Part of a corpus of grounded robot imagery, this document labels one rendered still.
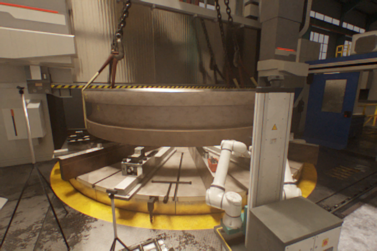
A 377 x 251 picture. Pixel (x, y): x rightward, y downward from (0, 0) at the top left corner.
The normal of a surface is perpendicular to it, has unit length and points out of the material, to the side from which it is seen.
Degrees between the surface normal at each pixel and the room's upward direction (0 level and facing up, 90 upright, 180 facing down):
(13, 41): 90
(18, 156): 90
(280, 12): 90
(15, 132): 90
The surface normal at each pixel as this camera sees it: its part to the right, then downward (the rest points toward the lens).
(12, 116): 0.47, 0.17
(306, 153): -0.60, 0.15
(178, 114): -0.03, 0.19
